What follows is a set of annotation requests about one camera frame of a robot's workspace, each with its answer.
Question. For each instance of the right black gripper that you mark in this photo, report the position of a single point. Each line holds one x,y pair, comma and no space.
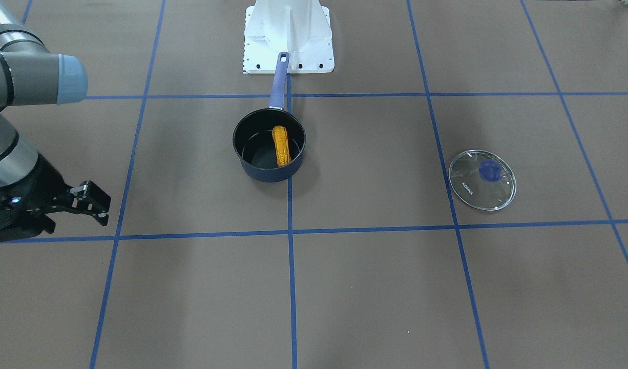
46,180

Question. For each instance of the glass lid with blue knob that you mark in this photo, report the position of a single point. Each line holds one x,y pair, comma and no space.
482,180

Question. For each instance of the yellow corn cob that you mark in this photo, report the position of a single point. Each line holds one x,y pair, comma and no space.
282,145

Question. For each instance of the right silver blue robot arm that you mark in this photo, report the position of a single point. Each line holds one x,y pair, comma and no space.
31,75

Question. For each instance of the dark blue saucepan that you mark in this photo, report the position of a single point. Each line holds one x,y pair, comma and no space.
252,139

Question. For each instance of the brown paper table mat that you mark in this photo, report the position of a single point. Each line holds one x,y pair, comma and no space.
365,258

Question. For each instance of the white pedestal base plate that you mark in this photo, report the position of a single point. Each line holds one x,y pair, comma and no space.
261,60

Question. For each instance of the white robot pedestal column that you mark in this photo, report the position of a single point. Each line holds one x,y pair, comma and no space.
291,26

